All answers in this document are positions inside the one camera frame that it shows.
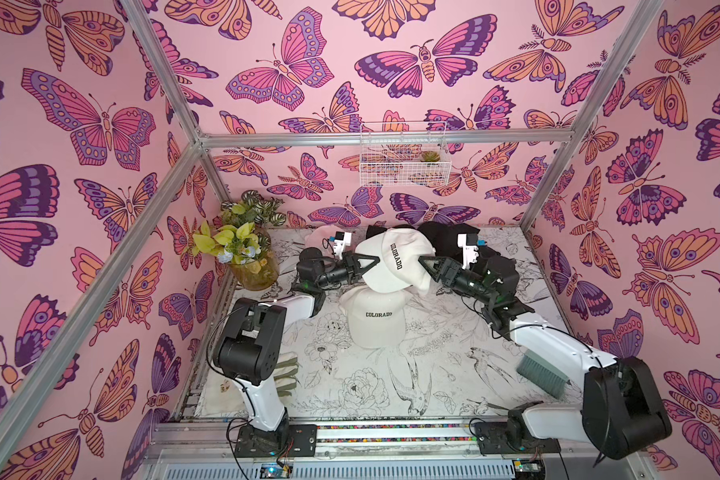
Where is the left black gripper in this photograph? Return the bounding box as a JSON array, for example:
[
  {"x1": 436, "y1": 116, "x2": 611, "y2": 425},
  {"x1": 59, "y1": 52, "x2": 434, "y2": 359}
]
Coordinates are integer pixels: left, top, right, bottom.
[{"x1": 315, "y1": 256, "x2": 378, "y2": 293}]

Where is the pink cap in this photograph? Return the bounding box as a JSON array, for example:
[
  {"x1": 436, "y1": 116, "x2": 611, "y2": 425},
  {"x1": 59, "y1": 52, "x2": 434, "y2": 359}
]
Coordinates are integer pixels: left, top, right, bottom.
[{"x1": 304, "y1": 225, "x2": 339, "y2": 253}]

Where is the white Colorado cap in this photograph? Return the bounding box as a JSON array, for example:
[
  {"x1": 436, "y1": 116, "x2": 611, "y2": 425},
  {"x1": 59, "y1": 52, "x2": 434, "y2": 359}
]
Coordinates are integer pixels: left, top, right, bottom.
[
  {"x1": 354, "y1": 228, "x2": 436, "y2": 295},
  {"x1": 339, "y1": 286, "x2": 411, "y2": 349}
]

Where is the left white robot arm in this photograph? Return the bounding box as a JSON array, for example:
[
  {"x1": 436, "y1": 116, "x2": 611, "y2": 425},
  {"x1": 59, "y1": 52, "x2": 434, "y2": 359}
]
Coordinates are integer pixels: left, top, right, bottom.
[{"x1": 206, "y1": 247, "x2": 381, "y2": 434}]

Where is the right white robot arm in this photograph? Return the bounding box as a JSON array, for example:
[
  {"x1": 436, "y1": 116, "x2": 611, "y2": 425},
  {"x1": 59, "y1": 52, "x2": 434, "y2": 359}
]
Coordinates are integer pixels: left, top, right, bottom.
[{"x1": 418, "y1": 256, "x2": 672, "y2": 460}]

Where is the black cap back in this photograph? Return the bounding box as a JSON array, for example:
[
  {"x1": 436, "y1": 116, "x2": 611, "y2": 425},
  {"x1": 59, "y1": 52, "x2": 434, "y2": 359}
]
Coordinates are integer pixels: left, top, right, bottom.
[{"x1": 418, "y1": 221, "x2": 499, "y2": 272}]

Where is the black cap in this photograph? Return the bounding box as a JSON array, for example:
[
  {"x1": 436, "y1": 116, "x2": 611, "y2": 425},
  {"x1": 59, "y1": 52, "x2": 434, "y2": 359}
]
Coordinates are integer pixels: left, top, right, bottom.
[
  {"x1": 418, "y1": 221, "x2": 499, "y2": 272},
  {"x1": 365, "y1": 225, "x2": 388, "y2": 239}
]

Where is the black cap left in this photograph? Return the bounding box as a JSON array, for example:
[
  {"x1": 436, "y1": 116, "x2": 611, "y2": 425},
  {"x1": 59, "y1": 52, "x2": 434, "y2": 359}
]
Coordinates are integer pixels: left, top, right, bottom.
[{"x1": 365, "y1": 225, "x2": 388, "y2": 239}]

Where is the amber vase with flowers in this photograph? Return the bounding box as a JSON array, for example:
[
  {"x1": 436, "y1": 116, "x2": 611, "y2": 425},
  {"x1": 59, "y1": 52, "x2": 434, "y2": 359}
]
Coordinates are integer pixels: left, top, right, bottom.
[{"x1": 192, "y1": 190, "x2": 286, "y2": 291}]

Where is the green dustpan brush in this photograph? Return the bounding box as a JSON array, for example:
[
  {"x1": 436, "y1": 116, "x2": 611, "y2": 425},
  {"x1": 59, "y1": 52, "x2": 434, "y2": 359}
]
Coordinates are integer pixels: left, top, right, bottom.
[{"x1": 516, "y1": 350, "x2": 570, "y2": 400}]

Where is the small green succulent plant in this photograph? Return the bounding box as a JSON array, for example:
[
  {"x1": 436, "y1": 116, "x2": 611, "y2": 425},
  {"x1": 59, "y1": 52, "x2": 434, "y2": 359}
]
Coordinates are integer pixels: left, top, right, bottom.
[{"x1": 420, "y1": 151, "x2": 441, "y2": 163}]

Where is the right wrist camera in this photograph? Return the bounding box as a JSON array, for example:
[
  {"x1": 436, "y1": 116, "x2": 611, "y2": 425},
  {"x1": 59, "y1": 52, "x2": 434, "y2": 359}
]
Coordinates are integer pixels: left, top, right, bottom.
[{"x1": 457, "y1": 233, "x2": 485, "y2": 270}]

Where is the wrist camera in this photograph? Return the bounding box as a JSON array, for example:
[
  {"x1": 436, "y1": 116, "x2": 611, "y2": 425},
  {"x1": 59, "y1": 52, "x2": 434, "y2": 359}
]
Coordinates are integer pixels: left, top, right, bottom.
[
  {"x1": 328, "y1": 231, "x2": 352, "y2": 260},
  {"x1": 457, "y1": 233, "x2": 485, "y2": 270}
]

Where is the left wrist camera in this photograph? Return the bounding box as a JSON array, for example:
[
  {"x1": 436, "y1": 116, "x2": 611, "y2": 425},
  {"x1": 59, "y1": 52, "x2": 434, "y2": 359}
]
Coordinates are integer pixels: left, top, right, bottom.
[{"x1": 328, "y1": 231, "x2": 352, "y2": 260}]

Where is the white wire basket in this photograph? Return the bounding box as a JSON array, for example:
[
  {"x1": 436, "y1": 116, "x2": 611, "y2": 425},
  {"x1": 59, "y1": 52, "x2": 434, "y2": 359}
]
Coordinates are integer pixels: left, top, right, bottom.
[{"x1": 357, "y1": 122, "x2": 452, "y2": 189}]

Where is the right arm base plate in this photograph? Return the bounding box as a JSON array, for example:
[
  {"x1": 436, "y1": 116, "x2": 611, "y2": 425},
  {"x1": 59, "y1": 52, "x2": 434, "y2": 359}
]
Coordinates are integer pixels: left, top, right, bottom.
[{"x1": 468, "y1": 401, "x2": 561, "y2": 457}]

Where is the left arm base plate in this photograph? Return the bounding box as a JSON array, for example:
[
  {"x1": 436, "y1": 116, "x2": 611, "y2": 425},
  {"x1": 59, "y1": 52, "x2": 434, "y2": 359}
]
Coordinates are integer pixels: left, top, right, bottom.
[{"x1": 234, "y1": 415, "x2": 317, "y2": 458}]

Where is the aluminium front rail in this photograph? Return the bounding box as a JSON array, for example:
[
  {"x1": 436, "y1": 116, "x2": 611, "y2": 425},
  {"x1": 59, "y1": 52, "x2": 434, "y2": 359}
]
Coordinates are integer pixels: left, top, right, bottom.
[{"x1": 145, "y1": 417, "x2": 600, "y2": 464}]

